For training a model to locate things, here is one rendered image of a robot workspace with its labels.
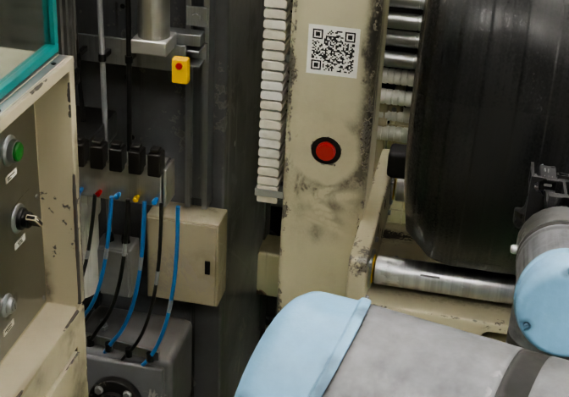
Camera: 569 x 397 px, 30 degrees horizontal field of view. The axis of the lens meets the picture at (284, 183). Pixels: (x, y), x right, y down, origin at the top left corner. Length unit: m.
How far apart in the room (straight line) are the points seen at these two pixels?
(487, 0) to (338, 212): 0.47
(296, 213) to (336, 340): 1.15
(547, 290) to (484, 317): 0.61
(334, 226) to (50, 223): 0.45
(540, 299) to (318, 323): 0.50
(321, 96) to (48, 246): 0.45
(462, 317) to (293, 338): 1.09
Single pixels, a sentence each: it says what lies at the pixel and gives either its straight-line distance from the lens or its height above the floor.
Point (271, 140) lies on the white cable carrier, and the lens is 1.63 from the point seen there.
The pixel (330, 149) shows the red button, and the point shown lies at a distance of 1.60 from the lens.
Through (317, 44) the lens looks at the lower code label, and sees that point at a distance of 1.55.
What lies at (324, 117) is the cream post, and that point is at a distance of 1.59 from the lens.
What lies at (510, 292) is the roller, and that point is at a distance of 1.60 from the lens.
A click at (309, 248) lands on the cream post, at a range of 1.69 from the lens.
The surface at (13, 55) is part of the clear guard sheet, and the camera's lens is 1.27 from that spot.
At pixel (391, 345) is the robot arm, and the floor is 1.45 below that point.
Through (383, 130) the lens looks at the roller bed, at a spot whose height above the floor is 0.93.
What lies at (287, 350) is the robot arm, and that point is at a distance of 0.52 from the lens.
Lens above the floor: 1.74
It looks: 27 degrees down
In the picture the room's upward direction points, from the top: 3 degrees clockwise
